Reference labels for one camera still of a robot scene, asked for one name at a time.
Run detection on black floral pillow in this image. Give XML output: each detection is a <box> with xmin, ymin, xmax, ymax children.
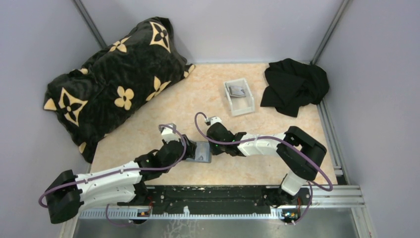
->
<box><xmin>43</xmin><ymin>17</ymin><xmax>195</xmax><ymax>163</ymax></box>

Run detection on grey cards in tray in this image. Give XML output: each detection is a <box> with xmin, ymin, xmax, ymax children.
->
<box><xmin>228</xmin><ymin>85</ymin><xmax>246</xmax><ymax>98</ymax></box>

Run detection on white plastic card tray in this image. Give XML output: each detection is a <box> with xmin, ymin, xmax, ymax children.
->
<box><xmin>224</xmin><ymin>78</ymin><xmax>255</xmax><ymax>117</ymax></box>

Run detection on white cable duct strip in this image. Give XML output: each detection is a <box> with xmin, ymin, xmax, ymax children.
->
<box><xmin>79</xmin><ymin>206</ymin><xmax>284</xmax><ymax>220</ymax></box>

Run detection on aluminium frame rail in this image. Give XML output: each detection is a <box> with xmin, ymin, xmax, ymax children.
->
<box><xmin>67</xmin><ymin>184</ymin><xmax>366</xmax><ymax>211</ymax></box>

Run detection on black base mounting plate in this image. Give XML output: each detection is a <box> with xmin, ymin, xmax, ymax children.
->
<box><xmin>118</xmin><ymin>185</ymin><xmax>310</xmax><ymax>215</ymax></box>

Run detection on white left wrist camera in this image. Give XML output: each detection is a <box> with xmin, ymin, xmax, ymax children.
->
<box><xmin>159</xmin><ymin>123</ymin><xmax>179</xmax><ymax>143</ymax></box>

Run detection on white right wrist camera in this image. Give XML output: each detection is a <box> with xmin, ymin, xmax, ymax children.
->
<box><xmin>205</xmin><ymin>116</ymin><xmax>222</xmax><ymax>126</ymax></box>

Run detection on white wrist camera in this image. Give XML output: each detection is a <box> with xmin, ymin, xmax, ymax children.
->
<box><xmin>159</xmin><ymin>123</ymin><xmax>179</xmax><ymax>143</ymax></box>
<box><xmin>205</xmin><ymin>116</ymin><xmax>222</xmax><ymax>126</ymax></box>

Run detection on black crumpled cloth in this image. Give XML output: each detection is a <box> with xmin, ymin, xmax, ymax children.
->
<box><xmin>260</xmin><ymin>58</ymin><xmax>330</xmax><ymax>118</ymax></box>

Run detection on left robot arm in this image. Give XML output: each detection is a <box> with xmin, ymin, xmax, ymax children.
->
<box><xmin>44</xmin><ymin>139</ymin><xmax>198</xmax><ymax>224</ymax></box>

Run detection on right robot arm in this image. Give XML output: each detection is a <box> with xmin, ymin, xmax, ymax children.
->
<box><xmin>206</xmin><ymin>122</ymin><xmax>327</xmax><ymax>204</ymax></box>

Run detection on grey card holder wallet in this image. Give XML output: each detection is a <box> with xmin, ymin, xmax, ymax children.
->
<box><xmin>185</xmin><ymin>141</ymin><xmax>211</xmax><ymax>163</ymax></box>

